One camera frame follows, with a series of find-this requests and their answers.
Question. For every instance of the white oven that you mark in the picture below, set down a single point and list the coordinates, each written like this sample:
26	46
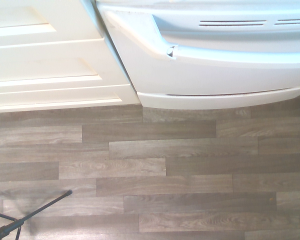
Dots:
190	75

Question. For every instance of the cream kitchen cabinet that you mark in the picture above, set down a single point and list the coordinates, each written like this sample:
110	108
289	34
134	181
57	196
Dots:
52	62

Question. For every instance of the black tripod stand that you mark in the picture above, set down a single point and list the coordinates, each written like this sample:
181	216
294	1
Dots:
27	217

